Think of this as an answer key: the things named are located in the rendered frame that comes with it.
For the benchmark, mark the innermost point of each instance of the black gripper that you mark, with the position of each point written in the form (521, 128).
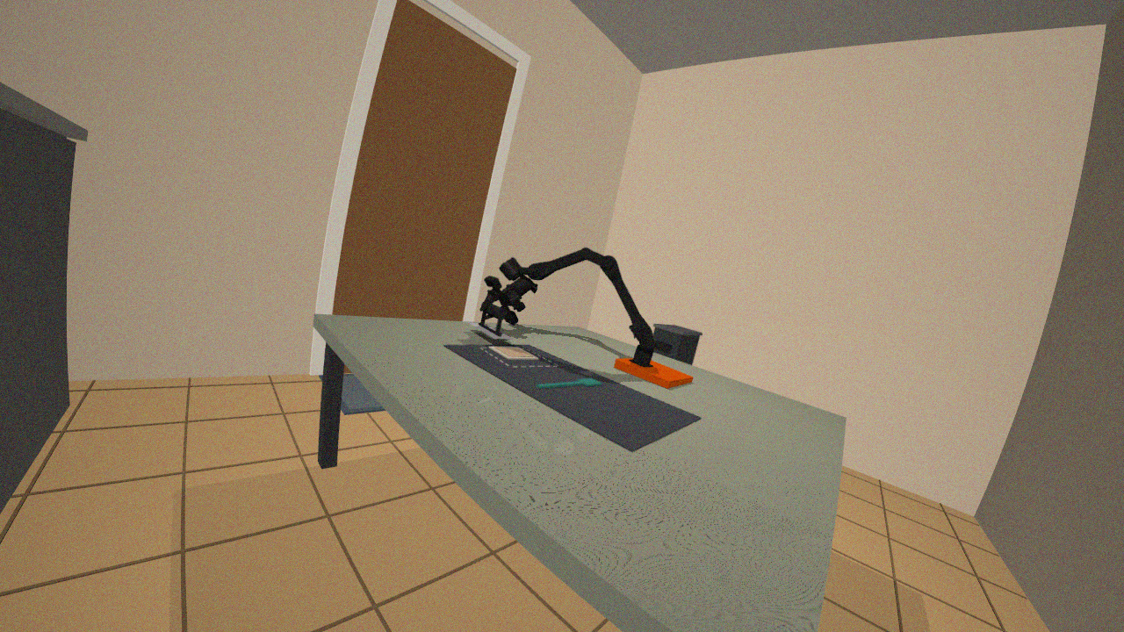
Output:
(495, 294)

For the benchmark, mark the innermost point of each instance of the tan square tile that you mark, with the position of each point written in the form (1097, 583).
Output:
(513, 353)

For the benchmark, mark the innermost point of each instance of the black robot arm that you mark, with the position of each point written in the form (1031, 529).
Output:
(540, 270)

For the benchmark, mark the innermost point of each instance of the teal small trowel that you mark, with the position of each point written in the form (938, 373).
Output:
(586, 382)

